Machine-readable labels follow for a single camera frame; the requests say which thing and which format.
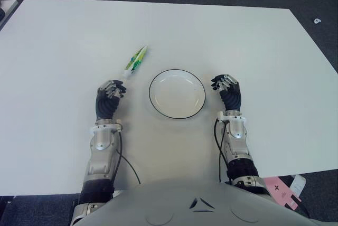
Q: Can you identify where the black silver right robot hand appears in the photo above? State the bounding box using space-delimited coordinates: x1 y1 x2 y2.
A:
210 73 242 112

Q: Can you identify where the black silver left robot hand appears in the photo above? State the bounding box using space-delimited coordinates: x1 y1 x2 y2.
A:
95 79 126 121

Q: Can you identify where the green white toothpaste tube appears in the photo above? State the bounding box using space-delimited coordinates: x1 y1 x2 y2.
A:
122 45 148 79

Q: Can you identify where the white plate with black rim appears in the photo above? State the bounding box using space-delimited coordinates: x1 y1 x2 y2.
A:
148 69 206 120

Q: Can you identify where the pink tool on floor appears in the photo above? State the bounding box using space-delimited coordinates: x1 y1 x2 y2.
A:
264 176 302 210

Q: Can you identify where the white paper strip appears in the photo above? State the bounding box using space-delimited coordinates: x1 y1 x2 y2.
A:
289 174 306 197

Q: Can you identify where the grey robot torso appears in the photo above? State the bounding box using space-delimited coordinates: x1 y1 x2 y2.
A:
71 177 315 226

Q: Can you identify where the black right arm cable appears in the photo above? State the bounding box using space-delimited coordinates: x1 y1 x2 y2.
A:
213 119 229 183

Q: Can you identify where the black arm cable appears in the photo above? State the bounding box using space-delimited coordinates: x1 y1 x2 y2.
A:
116 124 142 186
213 119 229 183

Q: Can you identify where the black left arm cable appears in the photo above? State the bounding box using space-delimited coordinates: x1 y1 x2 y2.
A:
116 124 142 186

